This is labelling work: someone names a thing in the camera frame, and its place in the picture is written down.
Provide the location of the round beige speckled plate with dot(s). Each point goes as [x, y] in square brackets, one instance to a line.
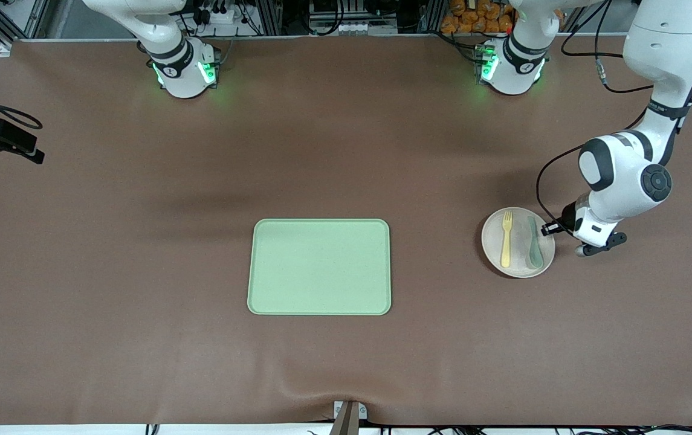
[520, 241]

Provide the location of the yellow plastic fork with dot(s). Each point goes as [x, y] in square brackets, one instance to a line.
[506, 244]

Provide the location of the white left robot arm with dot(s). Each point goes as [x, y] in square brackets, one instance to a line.
[624, 175]

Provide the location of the grey-green plastic spoon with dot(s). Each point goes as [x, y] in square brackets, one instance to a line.
[534, 254]

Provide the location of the brown table cover mat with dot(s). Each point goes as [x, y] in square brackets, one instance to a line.
[140, 272]

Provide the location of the orange snack pile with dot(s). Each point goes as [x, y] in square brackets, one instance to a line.
[472, 21]

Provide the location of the mint green rectangular tray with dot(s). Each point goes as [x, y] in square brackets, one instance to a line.
[319, 267]

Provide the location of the white power strip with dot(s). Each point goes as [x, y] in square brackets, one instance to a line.
[225, 15]

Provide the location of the white terminal block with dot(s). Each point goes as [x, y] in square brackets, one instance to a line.
[352, 27]

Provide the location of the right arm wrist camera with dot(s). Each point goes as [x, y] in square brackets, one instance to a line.
[14, 136]

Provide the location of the aluminium frame corner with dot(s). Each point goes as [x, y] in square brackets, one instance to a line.
[6, 48]

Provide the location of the metal table edge bracket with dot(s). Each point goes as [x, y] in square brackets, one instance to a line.
[338, 411]

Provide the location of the brown camera stand post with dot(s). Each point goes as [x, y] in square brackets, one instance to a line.
[346, 424]

